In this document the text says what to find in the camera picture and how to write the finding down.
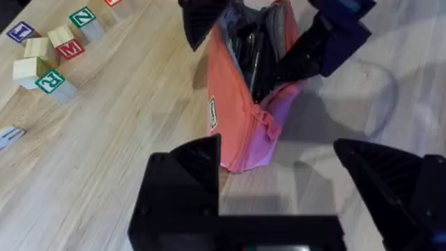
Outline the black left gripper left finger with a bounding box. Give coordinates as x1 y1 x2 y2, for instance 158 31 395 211
127 134 222 251

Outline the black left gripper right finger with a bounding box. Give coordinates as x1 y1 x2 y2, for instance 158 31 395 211
333 138 446 251

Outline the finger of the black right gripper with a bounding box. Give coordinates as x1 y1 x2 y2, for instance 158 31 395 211
178 0 231 52

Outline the pink soft zip bag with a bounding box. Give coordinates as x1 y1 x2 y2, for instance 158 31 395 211
207 0 305 174

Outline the wooden block green letter Z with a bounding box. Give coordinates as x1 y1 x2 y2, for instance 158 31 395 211
68 6 106 43

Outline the wooden block red letter M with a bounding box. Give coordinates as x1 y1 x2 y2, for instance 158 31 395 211
47 24 86 61

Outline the wooden block green letter R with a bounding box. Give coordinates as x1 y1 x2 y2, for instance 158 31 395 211
34 68 79 104

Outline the plain wooden block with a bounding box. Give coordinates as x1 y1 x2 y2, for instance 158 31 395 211
23 36 59 68
13 56 50 90

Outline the small white plastic piece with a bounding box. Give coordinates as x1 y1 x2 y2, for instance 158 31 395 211
0 125 27 151

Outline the wooden block purple letter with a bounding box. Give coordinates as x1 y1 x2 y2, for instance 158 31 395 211
6 20 40 47

